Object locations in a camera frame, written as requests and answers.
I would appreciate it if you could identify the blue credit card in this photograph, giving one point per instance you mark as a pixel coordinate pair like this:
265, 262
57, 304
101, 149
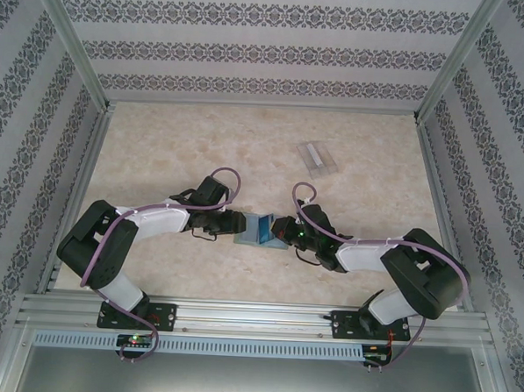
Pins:
267, 229

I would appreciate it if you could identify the pale green card holder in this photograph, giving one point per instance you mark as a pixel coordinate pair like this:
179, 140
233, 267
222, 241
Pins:
248, 231

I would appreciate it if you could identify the clear plastic card box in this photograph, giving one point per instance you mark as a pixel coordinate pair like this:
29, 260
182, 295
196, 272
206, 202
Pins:
321, 164

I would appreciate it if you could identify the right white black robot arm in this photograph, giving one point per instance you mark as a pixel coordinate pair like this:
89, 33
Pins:
360, 258

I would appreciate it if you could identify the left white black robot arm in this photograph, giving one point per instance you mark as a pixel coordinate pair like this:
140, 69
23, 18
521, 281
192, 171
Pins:
159, 221

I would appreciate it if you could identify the right small controller board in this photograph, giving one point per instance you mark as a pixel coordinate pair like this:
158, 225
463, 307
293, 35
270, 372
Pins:
376, 354

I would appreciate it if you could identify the small controller board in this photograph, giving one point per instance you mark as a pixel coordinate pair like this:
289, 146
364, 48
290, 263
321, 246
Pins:
376, 354
136, 340

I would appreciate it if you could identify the left small controller board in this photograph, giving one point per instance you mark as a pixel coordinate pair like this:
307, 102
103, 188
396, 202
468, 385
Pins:
136, 340

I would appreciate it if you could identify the grey metal panel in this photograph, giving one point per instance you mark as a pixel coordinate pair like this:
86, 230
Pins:
252, 384

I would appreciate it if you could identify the aluminium front mounting rail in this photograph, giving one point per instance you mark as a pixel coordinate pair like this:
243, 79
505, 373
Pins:
255, 320

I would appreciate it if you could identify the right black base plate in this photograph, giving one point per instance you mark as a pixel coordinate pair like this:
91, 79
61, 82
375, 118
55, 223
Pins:
345, 325

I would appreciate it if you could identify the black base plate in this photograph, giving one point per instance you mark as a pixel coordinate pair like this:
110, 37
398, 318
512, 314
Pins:
345, 325
163, 316

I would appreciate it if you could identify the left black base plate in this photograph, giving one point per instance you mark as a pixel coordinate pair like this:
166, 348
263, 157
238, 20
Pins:
163, 316

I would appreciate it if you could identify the right aluminium side rail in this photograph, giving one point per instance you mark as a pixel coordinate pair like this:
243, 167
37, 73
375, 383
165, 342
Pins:
435, 170

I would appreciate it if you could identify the aluminium side rail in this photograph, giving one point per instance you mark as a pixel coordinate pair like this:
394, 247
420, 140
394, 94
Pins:
435, 170
75, 195

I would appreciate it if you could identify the left aluminium side rail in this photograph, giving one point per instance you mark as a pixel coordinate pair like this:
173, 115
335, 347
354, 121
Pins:
75, 195

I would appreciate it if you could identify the right aluminium frame post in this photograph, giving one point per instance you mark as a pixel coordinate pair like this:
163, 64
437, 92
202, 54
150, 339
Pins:
461, 61

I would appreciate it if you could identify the aluminium frame post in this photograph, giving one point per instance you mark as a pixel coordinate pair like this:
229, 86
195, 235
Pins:
76, 41
461, 61

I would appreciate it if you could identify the left aluminium frame post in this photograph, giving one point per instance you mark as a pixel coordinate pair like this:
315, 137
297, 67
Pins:
76, 41

